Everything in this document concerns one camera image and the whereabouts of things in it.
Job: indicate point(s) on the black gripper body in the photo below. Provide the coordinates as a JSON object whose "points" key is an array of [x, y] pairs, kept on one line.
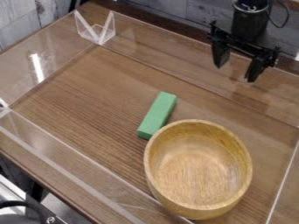
{"points": [[248, 25]]}

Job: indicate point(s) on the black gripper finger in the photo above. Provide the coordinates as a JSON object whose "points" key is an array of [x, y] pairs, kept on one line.
{"points": [[254, 68], [220, 52]]}

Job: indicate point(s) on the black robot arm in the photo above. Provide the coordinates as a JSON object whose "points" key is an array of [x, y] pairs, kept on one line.
{"points": [[249, 19]]}

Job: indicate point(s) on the green rectangular block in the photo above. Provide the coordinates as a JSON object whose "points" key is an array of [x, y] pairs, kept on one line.
{"points": [[156, 115]]}

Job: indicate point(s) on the brown wooden bowl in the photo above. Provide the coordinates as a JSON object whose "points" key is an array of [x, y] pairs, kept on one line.
{"points": [[197, 168]]}

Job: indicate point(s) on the clear acrylic corner bracket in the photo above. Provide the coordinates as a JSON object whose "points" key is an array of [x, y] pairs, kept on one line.
{"points": [[98, 34]]}

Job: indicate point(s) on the black metal frame mount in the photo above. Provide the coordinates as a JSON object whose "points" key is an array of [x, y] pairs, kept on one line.
{"points": [[21, 207]]}

